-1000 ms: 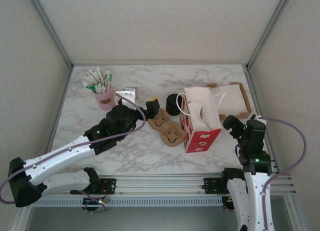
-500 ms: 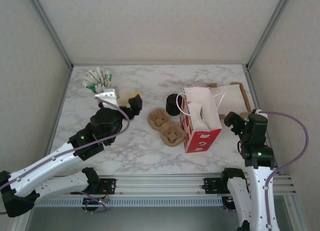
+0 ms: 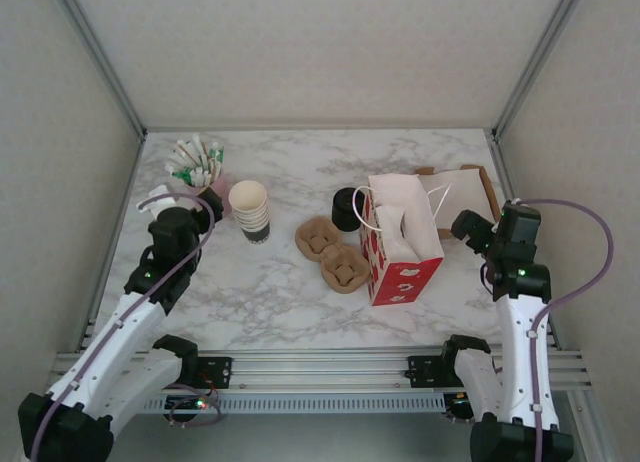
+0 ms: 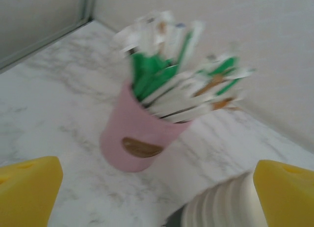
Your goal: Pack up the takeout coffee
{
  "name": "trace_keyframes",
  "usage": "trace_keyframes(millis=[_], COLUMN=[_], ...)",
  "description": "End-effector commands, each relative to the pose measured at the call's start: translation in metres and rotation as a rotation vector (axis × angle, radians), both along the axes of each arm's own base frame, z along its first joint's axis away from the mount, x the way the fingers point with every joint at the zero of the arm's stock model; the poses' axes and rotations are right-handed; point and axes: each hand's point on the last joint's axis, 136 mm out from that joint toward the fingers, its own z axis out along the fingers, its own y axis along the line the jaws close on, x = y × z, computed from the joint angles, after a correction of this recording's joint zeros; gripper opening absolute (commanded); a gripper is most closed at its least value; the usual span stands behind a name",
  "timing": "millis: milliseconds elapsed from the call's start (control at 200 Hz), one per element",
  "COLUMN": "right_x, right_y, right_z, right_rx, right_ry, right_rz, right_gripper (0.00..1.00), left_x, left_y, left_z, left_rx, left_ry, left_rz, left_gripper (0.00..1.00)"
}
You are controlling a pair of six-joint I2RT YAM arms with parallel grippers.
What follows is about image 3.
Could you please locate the paper cup stack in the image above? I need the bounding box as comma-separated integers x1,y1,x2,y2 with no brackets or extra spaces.
228,179,272,246

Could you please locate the red paper gift bag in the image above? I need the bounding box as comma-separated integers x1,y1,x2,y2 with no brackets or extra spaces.
351,173,454,308

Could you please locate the brown pulp cup carrier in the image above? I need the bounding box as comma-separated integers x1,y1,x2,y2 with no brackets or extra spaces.
294,215,372,294

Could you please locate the black lidded coffee cup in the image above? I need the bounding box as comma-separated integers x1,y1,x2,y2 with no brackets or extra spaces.
329,186,365,233

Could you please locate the pink metal straw can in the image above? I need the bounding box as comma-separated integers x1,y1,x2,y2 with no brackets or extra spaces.
209,174,233,219

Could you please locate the brown cardboard napkin tray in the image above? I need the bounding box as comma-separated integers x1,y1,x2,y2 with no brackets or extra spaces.
413,164,501,241

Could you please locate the white paper napkin stack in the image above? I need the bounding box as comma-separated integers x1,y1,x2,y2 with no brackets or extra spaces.
419,169,494,233

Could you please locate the controller board with lights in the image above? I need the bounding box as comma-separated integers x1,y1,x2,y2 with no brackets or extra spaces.
164,394,211,414
448,391,474,419

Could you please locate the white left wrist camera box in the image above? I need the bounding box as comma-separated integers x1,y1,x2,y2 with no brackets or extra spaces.
136,183,177,214

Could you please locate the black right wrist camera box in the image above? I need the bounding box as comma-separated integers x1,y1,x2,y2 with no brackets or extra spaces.
494,200,544,249

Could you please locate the aluminium side rail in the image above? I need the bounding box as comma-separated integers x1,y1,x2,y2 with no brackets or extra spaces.
485,130,560,349
74,131,147,354

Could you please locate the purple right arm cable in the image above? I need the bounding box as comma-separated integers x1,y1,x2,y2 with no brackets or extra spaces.
512,197,615,462

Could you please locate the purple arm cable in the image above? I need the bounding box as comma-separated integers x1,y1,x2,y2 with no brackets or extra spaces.
512,197,615,462
27,192,217,462

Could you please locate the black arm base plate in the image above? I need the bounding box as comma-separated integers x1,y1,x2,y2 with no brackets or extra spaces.
406,354,451,389
194,355,234,389

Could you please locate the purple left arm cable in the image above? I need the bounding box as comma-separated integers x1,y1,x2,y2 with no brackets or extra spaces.
27,192,217,462

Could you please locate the aluminium back rail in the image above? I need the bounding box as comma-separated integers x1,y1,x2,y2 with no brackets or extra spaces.
142,125,497,134

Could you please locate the aluminium frame post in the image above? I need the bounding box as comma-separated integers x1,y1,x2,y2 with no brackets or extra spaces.
52,0,149,141
489,0,594,143

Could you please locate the aluminium mounting rail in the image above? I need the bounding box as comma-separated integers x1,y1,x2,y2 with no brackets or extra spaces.
47,348,596,399

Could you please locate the grey slotted cable duct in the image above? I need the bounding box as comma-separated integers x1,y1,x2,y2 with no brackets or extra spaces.
117,394,447,415

